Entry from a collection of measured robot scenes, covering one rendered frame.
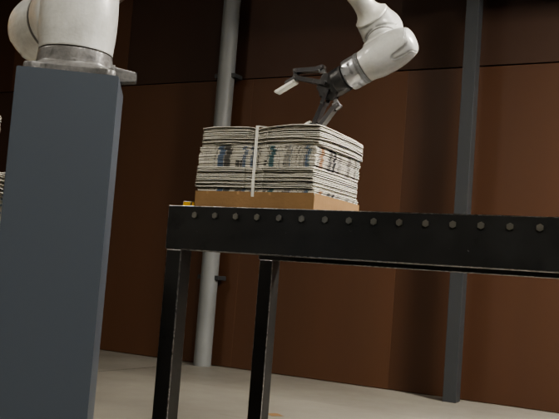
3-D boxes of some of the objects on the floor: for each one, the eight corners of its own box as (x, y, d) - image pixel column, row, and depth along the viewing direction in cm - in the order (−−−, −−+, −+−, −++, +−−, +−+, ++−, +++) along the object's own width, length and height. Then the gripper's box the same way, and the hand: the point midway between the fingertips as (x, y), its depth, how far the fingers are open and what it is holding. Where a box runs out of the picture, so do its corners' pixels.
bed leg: (240, 474, 274) (257, 258, 280) (249, 471, 279) (266, 260, 285) (256, 477, 271) (273, 260, 277) (265, 474, 276) (282, 261, 282)
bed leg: (141, 503, 231) (164, 248, 236) (155, 500, 236) (176, 249, 241) (159, 507, 228) (181, 249, 233) (172, 504, 233) (194, 251, 239)
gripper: (325, 35, 241) (264, 73, 250) (357, 112, 234) (292, 149, 243) (337, 42, 248) (276, 79, 256) (368, 118, 240) (304, 153, 249)
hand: (287, 111), depth 249 cm, fingers open, 13 cm apart
